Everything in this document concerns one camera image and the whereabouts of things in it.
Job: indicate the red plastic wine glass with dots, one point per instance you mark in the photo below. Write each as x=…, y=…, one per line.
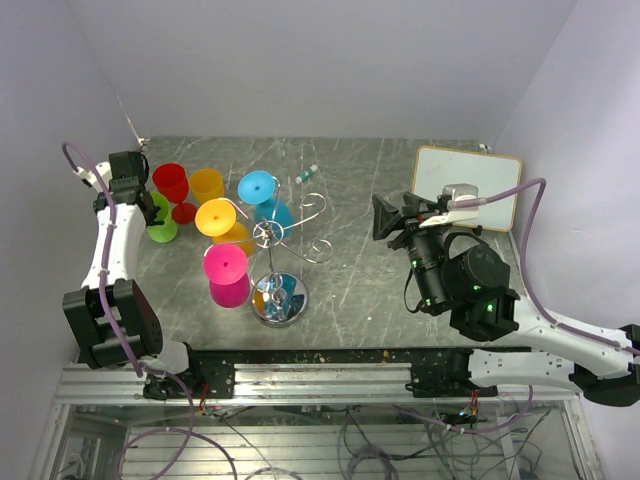
x=171, y=181

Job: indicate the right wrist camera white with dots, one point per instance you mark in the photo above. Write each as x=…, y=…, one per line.
x=459, y=204

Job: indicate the orange wine glass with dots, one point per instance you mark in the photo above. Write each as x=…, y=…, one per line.
x=206, y=184
x=217, y=219

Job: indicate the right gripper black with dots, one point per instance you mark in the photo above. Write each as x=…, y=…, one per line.
x=388, y=218

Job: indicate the small whiteboard wooden frame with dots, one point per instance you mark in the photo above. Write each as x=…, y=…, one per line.
x=436, y=167

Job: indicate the chrome wine glass rack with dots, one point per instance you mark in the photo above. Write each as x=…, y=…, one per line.
x=280, y=299

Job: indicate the blue plastic wine glass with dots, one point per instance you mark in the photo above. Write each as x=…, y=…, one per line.
x=259, y=189

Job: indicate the green white marker pen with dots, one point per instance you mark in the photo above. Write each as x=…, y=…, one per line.
x=305, y=175

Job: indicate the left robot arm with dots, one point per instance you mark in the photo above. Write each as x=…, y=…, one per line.
x=109, y=316

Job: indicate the green plastic wine glass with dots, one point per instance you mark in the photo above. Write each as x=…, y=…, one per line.
x=164, y=229

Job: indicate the aluminium mounting rail frame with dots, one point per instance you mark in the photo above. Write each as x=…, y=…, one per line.
x=337, y=414

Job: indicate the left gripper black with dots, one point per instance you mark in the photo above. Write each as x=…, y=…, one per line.
x=153, y=215

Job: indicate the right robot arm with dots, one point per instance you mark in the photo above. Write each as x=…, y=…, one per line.
x=473, y=287

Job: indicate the pink plastic wine glass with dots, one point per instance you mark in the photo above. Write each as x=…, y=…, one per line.
x=226, y=268

